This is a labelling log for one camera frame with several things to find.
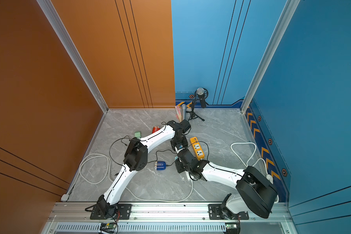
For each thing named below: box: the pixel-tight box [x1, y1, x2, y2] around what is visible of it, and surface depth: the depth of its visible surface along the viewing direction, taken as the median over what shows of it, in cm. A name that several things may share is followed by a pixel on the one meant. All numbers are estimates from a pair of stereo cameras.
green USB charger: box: [134, 131, 141, 140], surface depth 104 cm
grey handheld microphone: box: [181, 103, 187, 121], surface depth 118 cm
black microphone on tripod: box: [185, 87, 209, 122], surface depth 101 cm
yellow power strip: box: [190, 136, 205, 161], surface depth 97 cm
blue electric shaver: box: [154, 160, 167, 171], surface depth 89 cm
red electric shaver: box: [152, 126, 161, 134], surface depth 107 cm
